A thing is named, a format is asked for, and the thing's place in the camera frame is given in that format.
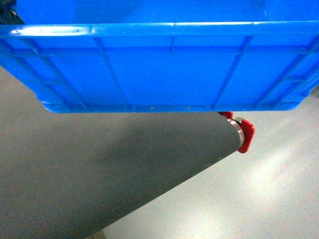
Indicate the large blue plastic crate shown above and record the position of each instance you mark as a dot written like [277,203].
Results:
[97,56]

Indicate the red table corner clamp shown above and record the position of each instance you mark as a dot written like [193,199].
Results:
[245,129]

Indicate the grey table with red edge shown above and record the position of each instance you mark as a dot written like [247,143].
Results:
[68,176]

